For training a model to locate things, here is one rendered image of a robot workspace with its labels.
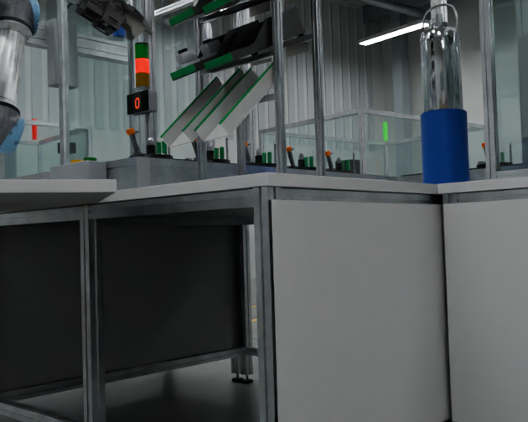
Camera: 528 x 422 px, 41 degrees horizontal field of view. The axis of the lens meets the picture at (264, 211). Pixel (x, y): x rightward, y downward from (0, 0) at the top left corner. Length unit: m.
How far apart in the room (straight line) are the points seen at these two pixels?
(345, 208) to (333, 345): 0.34
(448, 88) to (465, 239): 0.61
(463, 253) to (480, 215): 0.12
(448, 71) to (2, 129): 1.43
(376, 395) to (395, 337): 0.17
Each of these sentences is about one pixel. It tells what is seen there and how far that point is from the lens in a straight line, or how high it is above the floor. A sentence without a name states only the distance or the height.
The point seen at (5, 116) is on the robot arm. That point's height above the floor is 1.09.
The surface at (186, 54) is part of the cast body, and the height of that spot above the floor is 1.25.
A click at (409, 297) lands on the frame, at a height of 0.54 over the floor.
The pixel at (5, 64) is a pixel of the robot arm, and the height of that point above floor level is 1.26.
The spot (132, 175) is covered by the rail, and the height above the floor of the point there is 0.91.
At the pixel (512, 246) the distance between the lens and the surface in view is 2.03.
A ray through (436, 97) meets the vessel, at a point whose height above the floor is 1.17.
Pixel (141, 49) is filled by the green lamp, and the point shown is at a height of 1.39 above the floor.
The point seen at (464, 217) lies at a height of 0.76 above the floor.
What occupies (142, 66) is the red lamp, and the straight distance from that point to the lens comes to 2.54.
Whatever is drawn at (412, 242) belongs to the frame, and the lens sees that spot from 2.01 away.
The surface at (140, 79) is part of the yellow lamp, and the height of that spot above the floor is 1.28.
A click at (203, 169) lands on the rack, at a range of 2.14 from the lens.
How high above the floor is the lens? 0.71
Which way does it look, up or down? 2 degrees up
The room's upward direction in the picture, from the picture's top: 2 degrees counter-clockwise
